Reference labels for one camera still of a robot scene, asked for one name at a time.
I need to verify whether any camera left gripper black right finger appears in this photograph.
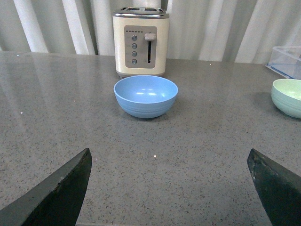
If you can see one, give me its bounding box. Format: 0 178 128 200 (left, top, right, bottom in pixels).
247 149 301 226

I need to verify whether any cream toaster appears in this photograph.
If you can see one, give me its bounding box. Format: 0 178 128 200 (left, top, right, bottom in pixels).
112 7 170 78

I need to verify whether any camera left gripper black left finger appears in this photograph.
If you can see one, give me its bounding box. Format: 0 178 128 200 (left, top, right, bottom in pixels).
0 148 92 226

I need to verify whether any clear plastic container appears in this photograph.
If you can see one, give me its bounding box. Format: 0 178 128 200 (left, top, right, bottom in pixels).
266 46 301 80

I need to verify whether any blue bowl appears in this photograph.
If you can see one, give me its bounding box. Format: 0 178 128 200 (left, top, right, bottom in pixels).
113 75 178 119

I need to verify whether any green bowl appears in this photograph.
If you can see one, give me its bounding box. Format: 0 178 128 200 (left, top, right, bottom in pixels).
271 79 301 119

